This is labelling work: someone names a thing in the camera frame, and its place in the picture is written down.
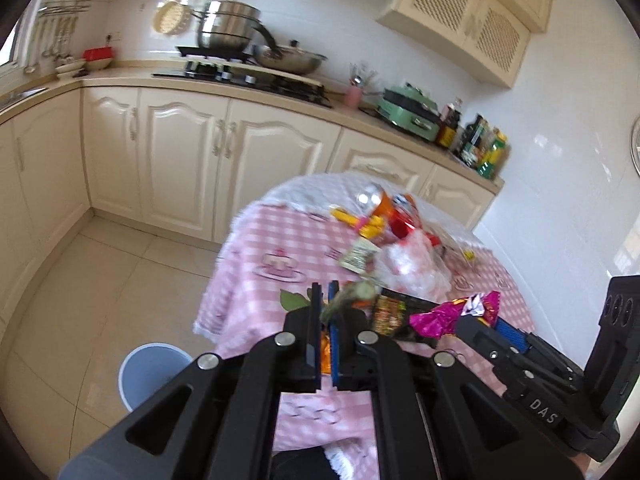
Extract round woven trivet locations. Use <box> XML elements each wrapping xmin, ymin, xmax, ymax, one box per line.
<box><xmin>152</xmin><ymin>0</ymin><xmax>192</xmax><ymax>36</ymax></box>

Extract black gas stove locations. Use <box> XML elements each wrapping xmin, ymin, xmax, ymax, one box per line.
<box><xmin>152</xmin><ymin>47</ymin><xmax>333</xmax><ymax>108</ymax></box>

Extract pink white plastic bag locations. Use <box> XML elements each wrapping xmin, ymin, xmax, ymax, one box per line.
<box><xmin>373</xmin><ymin>230</ymin><xmax>451</xmax><ymax>304</ymax></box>

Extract hanging utensil rack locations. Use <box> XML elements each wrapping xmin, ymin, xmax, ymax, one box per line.
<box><xmin>24</xmin><ymin>0</ymin><xmax>91</xmax><ymax>75</ymax></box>

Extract green electric cooker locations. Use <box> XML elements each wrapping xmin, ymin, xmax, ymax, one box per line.
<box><xmin>376</xmin><ymin>84</ymin><xmax>442</xmax><ymax>142</ymax></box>

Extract cream cabinets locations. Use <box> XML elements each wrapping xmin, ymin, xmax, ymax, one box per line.
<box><xmin>1</xmin><ymin>79</ymin><xmax>500</xmax><ymax>323</ymax></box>
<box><xmin>81</xmin><ymin>0</ymin><xmax>557</xmax><ymax>89</ymax></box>

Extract steel wok with lid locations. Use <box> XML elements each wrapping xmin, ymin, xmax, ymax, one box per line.
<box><xmin>252</xmin><ymin>24</ymin><xmax>328</xmax><ymax>76</ymax></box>

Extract green yellow oil bottle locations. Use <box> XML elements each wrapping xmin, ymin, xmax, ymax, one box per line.
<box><xmin>477</xmin><ymin>130</ymin><xmax>508</xmax><ymax>180</ymax></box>

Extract steel sink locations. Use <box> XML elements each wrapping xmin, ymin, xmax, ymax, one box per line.
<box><xmin>0</xmin><ymin>87</ymin><xmax>47</xmax><ymax>110</ymax></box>

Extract pink checked tablecloth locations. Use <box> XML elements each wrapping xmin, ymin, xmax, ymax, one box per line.
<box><xmin>193</xmin><ymin>171</ymin><xmax>536</xmax><ymax>480</ymax></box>

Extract dark soy sauce bottle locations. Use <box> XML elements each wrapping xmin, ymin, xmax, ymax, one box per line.
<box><xmin>435</xmin><ymin>98</ymin><xmax>462</xmax><ymax>148</ymax></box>

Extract orange snack bag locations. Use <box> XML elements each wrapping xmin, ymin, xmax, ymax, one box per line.
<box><xmin>373</xmin><ymin>191</ymin><xmax>422</xmax><ymax>240</ymax></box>

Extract cream lower cabinets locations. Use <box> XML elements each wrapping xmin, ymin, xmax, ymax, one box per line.
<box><xmin>1</xmin><ymin>79</ymin><xmax>500</xmax><ymax>323</ymax></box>

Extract magenta foil wrapper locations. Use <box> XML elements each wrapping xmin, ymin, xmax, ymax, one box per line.
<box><xmin>409</xmin><ymin>290</ymin><xmax>500</xmax><ymax>339</ymax></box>

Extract cream upper cabinets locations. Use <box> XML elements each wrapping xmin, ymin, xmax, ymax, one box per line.
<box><xmin>81</xmin><ymin>0</ymin><xmax>557</xmax><ymax>89</ymax></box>

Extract steel stacked steamer pot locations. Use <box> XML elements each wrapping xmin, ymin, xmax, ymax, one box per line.
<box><xmin>192</xmin><ymin>0</ymin><xmax>260</xmax><ymax>52</ymax></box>

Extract pink utensil holder cup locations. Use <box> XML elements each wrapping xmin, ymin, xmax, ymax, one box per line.
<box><xmin>343</xmin><ymin>84</ymin><xmax>363</xmax><ymax>110</ymax></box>

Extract blue trash bin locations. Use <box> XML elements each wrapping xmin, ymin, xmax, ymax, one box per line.
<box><xmin>118</xmin><ymin>342</ymin><xmax>193</xmax><ymax>412</ymax></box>

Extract red bowl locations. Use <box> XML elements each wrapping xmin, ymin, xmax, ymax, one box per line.
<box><xmin>82</xmin><ymin>47</ymin><xmax>114</xmax><ymax>72</ymax></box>

